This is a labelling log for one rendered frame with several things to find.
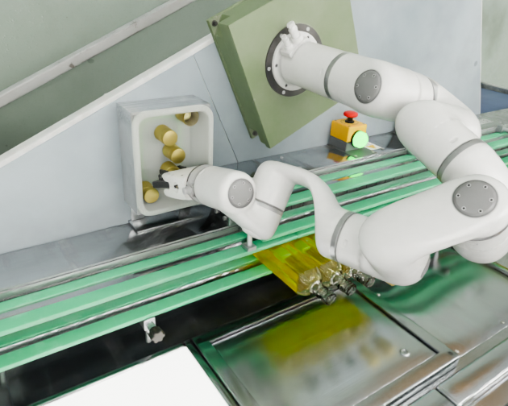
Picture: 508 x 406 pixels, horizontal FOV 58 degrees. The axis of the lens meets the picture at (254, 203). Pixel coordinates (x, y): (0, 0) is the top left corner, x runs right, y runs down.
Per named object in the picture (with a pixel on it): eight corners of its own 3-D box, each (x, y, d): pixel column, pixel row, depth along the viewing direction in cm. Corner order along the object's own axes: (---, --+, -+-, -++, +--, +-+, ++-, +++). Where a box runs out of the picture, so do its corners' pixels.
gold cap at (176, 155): (161, 143, 99) (170, 150, 95) (176, 140, 100) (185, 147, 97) (162, 159, 100) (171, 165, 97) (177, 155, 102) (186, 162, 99)
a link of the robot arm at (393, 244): (385, 184, 79) (363, 140, 67) (520, 222, 67) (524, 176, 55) (345, 269, 76) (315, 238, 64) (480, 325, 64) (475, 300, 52)
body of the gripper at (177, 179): (185, 210, 84) (163, 200, 94) (233, 197, 89) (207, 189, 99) (179, 170, 83) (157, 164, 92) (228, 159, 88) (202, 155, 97)
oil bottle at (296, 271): (248, 252, 112) (304, 302, 96) (249, 233, 109) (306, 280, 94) (267, 246, 115) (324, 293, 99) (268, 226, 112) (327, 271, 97)
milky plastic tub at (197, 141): (124, 202, 101) (139, 219, 95) (115, 101, 91) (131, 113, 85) (194, 186, 110) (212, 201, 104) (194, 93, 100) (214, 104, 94)
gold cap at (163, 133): (153, 125, 96) (162, 131, 93) (168, 122, 98) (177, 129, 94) (154, 141, 97) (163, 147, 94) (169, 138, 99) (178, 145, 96)
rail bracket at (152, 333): (126, 321, 100) (150, 362, 90) (123, 296, 96) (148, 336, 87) (143, 315, 102) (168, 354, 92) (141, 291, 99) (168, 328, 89)
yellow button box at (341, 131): (326, 143, 130) (345, 151, 125) (331, 118, 127) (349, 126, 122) (344, 139, 134) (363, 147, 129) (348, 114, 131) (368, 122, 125)
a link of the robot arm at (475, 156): (482, 119, 64) (567, 188, 56) (485, 165, 75) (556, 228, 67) (401, 178, 66) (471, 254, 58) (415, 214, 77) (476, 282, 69)
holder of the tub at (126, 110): (126, 221, 104) (139, 238, 98) (116, 102, 91) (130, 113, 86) (193, 205, 113) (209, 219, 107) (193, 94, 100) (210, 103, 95)
